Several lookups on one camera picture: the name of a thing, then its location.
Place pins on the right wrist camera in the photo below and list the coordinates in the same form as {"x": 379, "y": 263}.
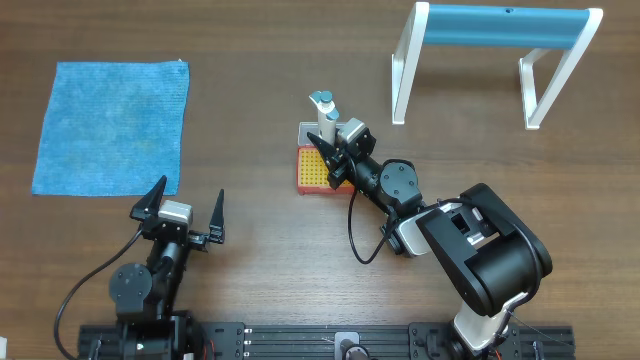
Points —
{"x": 351, "y": 131}

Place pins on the red and yellow tip box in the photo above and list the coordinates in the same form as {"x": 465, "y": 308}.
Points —
{"x": 312, "y": 172}

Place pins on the white pipette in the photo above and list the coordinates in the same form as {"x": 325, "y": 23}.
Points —
{"x": 327, "y": 127}

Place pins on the mounting rail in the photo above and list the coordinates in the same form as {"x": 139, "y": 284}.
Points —
{"x": 300, "y": 342}

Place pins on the blue cloth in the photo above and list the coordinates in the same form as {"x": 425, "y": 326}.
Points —
{"x": 110, "y": 130}

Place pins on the white and blue stand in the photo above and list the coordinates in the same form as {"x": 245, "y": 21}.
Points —
{"x": 500, "y": 27}

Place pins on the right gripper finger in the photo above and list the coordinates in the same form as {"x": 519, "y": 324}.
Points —
{"x": 330, "y": 155}

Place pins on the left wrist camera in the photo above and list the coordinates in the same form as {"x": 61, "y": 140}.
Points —
{"x": 175, "y": 212}

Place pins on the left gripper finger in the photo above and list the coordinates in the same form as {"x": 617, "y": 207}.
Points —
{"x": 150, "y": 205}
{"x": 218, "y": 222}

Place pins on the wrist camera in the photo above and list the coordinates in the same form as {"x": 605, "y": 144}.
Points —
{"x": 175, "y": 212}
{"x": 351, "y": 131}

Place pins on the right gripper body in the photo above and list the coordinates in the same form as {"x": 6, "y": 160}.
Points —
{"x": 345, "y": 175}

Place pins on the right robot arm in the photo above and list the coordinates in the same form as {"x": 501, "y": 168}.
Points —
{"x": 500, "y": 265}

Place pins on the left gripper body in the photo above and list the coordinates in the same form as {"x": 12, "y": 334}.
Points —
{"x": 172, "y": 234}

